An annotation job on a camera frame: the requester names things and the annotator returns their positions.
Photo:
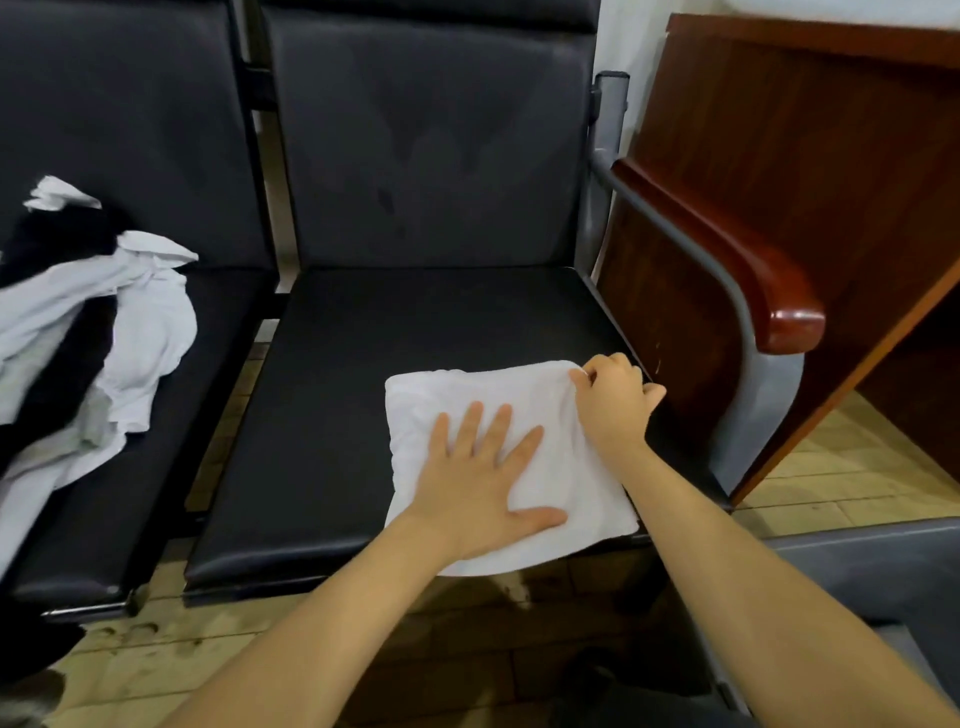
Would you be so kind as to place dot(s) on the person's right forearm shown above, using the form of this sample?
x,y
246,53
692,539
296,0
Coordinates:
x,y
788,600

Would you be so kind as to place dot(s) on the person's left hand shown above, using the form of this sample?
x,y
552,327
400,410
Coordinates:
x,y
477,495

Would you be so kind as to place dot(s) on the brown wooden desk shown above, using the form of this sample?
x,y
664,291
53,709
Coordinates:
x,y
795,150

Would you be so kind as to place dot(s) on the person's left forearm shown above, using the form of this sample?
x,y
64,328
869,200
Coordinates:
x,y
308,638

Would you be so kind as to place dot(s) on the pile of clothes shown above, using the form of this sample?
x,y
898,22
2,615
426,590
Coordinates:
x,y
68,345

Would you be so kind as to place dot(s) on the brown wooden bench armrest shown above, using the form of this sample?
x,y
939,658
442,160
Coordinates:
x,y
720,248

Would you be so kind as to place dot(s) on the white garment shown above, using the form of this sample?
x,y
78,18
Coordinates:
x,y
578,480

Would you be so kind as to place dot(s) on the person's right hand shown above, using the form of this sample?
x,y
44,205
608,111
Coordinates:
x,y
615,405

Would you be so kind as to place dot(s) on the black leather bench seat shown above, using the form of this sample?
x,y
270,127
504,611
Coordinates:
x,y
120,90
420,150

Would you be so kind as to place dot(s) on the grey plastic storage bin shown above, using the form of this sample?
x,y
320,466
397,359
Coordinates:
x,y
885,585

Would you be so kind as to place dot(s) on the person's blue jeans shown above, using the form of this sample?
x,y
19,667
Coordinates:
x,y
645,698

